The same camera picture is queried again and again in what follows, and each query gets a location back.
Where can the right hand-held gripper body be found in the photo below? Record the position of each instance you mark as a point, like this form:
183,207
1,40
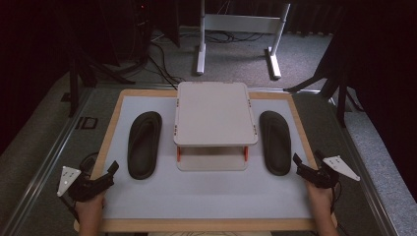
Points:
339,165

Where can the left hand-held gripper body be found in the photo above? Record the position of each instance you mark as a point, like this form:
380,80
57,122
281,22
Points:
69,178

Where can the black slipper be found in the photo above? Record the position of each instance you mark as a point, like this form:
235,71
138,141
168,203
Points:
276,144
144,146

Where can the white two-tier shoe rack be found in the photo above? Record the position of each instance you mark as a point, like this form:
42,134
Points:
214,114

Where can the person's left hand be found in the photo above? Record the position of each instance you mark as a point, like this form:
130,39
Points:
90,206

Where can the person's right hand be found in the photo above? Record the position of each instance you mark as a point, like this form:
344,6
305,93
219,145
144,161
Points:
318,196

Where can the black tripod stand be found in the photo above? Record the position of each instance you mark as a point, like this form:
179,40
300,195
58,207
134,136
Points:
75,82
334,82

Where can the dark computer tower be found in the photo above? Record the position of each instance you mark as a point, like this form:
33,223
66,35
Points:
137,29

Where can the metal floor rail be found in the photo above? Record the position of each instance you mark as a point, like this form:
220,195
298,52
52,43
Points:
367,177
49,157

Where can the black rectangular floor frame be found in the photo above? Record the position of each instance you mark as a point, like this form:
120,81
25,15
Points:
87,123

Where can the white desk frame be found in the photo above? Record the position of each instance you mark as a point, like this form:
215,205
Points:
242,23

